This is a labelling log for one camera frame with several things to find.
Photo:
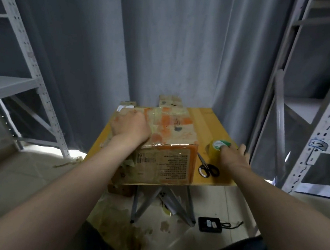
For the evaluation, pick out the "person's right hand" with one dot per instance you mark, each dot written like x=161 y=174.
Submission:
x=233 y=157

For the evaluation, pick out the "person's left hand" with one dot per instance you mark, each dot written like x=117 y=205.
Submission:
x=131 y=126

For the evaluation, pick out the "yellow tape roll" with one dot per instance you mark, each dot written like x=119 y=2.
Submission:
x=218 y=145

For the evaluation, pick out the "long white-labelled cardboard box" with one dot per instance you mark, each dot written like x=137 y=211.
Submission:
x=126 y=104

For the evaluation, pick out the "large orange print cardboard box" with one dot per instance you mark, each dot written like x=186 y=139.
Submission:
x=165 y=153

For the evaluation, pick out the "medium brown cardboard box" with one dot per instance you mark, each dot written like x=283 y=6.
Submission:
x=170 y=100

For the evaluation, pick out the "person's left forearm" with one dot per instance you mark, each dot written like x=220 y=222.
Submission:
x=45 y=199

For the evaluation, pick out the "person's right forearm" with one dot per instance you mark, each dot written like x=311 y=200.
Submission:
x=284 y=224

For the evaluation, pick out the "tape scraps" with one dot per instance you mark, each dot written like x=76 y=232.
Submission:
x=117 y=218

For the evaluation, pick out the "yellow wooden table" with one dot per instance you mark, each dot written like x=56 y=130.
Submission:
x=212 y=125

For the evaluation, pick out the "black power adapter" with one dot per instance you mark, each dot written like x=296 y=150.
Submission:
x=210 y=224

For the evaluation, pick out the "grey curtain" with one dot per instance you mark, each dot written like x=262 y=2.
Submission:
x=162 y=35

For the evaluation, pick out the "grey metal shelf unit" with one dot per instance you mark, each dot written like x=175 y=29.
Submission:
x=314 y=104
x=10 y=83

